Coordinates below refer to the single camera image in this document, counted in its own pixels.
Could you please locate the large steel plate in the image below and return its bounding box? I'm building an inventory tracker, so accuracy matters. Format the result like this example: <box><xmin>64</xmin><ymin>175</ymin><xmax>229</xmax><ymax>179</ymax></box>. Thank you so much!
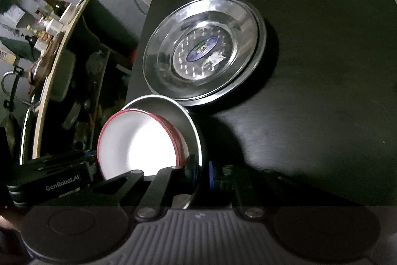
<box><xmin>149</xmin><ymin>0</ymin><xmax>268</xmax><ymax>107</ymax></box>

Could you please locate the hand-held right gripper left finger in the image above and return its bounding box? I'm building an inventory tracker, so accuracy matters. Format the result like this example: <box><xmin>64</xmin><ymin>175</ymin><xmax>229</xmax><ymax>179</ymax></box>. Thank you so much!
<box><xmin>92</xmin><ymin>155</ymin><xmax>199</xmax><ymax>220</ymax></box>

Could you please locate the steel bowl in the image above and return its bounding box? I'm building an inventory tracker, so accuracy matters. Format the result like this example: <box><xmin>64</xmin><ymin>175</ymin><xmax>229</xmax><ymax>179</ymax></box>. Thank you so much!
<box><xmin>122</xmin><ymin>94</ymin><xmax>207</xmax><ymax>210</ymax></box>

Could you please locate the wooden shelf board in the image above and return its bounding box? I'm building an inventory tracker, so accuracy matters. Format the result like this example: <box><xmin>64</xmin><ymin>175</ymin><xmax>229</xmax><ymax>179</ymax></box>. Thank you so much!
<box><xmin>31</xmin><ymin>0</ymin><xmax>94</xmax><ymax>160</ymax></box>

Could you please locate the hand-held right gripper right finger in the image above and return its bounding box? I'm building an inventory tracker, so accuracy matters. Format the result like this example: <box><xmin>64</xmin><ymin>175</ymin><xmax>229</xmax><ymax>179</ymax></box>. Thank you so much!
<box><xmin>208</xmin><ymin>161</ymin><xmax>351</xmax><ymax>220</ymax></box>

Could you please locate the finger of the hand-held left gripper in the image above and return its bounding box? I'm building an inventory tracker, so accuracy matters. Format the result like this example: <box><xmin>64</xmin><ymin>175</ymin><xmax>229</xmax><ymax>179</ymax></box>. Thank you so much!
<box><xmin>73</xmin><ymin>149</ymin><xmax>100</xmax><ymax>170</ymax></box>

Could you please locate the dark glass bottle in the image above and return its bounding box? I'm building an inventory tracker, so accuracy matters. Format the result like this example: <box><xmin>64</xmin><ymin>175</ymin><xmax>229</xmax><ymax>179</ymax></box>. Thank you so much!
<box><xmin>40</xmin><ymin>0</ymin><xmax>70</xmax><ymax>16</ymax></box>

